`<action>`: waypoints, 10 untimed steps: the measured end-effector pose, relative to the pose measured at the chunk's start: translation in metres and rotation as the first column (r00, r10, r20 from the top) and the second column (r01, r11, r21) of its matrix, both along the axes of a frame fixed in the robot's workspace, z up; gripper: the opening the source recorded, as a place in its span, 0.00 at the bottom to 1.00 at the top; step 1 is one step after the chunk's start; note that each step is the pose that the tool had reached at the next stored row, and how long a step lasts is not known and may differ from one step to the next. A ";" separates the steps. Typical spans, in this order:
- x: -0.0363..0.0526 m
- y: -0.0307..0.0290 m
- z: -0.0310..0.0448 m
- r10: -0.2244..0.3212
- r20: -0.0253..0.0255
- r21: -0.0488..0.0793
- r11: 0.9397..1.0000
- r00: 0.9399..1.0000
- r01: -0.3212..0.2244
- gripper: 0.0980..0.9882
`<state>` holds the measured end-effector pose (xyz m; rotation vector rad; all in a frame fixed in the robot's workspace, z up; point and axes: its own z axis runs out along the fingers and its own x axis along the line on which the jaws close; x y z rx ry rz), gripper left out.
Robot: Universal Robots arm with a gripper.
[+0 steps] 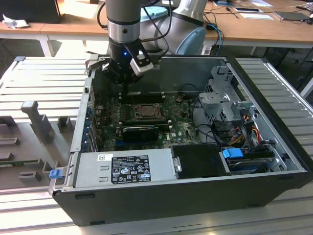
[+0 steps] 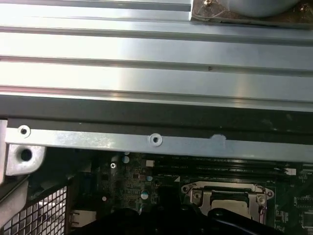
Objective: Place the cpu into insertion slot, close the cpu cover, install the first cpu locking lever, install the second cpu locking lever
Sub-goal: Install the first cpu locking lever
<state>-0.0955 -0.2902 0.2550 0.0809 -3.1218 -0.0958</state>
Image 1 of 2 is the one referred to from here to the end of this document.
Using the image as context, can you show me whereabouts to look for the black bay shroud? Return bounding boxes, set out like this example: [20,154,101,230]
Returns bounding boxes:
[169,143,232,181]

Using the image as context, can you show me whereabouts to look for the green motherboard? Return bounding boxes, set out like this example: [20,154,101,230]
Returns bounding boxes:
[96,92,208,151]

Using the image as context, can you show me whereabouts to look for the brown wooden desk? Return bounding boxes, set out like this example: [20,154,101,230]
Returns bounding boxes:
[0,0,111,57]
[202,0,313,56]

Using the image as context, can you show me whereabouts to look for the black RAM slot white clips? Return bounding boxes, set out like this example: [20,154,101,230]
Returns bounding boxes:
[119,92,165,96]
[119,96,165,100]

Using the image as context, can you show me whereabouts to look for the black smartphone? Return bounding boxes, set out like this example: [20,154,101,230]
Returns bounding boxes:
[232,6,264,13]

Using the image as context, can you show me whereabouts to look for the metal socket cover frame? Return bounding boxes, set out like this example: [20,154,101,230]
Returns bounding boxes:
[134,104,162,119]

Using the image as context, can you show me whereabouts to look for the green RAM stick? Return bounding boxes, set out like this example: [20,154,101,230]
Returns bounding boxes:
[0,159,41,167]

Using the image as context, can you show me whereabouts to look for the CPU socket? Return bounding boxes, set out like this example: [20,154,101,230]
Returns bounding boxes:
[132,102,164,120]

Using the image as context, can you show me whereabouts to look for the black graphics card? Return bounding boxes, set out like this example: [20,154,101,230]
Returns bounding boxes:
[121,125,160,142]

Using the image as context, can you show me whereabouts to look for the black and silver PC case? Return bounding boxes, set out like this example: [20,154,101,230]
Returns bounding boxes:
[48,52,313,227]

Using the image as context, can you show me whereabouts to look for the blue case latch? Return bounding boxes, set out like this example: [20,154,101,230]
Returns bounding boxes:
[48,169,62,181]

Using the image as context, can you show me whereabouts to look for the silver power supply unit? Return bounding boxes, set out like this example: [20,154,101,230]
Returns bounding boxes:
[73,147,183,188]

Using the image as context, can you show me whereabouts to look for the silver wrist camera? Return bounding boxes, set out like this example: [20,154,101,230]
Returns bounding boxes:
[129,50,155,75]

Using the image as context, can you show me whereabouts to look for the white paper sheet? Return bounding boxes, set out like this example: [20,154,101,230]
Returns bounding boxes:
[239,12,274,21]

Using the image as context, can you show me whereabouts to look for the yellow red wire bundle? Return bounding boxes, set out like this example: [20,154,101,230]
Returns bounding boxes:
[231,122,261,145]

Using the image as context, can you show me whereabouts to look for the grey parts rack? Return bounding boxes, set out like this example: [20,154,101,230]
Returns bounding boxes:
[0,100,77,190]

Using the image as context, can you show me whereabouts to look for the black box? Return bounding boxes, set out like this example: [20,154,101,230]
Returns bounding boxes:
[0,0,62,24]

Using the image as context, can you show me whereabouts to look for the dark grey notebook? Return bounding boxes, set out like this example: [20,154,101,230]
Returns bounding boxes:
[273,10,311,22]

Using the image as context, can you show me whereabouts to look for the crumpled white paper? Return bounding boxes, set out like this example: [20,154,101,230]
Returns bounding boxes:
[1,13,30,29]

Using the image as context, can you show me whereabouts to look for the hard disk in blue carrier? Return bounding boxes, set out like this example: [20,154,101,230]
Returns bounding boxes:
[221,146,282,176]

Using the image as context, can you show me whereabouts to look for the silver metal drive cage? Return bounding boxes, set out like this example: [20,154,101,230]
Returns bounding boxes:
[197,65,260,123]

